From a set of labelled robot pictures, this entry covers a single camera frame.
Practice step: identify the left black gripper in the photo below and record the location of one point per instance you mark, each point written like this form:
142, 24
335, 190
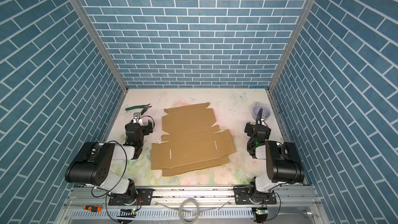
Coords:
146, 130

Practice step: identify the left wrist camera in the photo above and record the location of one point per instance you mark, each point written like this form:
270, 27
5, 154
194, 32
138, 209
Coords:
137, 118

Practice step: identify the orange black screwdriver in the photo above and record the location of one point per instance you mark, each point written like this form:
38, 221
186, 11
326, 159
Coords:
93, 208

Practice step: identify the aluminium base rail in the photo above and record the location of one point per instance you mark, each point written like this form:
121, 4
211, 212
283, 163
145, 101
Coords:
197, 205

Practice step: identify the brown cardboard box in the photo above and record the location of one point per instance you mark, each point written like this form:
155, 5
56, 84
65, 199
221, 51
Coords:
192, 141

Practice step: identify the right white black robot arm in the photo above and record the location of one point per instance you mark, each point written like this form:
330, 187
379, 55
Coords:
283, 166

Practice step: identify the green handled pliers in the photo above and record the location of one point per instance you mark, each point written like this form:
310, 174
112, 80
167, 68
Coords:
143, 107

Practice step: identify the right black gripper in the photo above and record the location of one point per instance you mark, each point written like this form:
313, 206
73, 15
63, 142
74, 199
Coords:
251, 128

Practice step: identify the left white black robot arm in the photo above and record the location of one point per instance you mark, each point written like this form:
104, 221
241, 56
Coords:
104, 166

